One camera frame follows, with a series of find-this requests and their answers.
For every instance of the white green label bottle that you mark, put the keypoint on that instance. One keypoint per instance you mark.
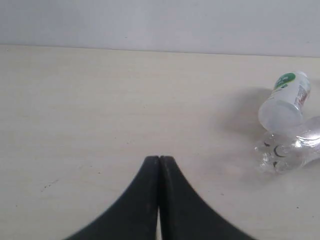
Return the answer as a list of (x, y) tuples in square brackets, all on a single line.
[(283, 108)]

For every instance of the clear red-cap bottle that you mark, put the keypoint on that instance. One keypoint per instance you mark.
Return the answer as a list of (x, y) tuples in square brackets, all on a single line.
[(287, 150)]

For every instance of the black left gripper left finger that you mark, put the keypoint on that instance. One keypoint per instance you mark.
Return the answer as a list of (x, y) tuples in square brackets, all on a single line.
[(133, 216)]

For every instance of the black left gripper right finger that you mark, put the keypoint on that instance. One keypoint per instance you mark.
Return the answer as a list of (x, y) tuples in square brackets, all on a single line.
[(184, 215)]

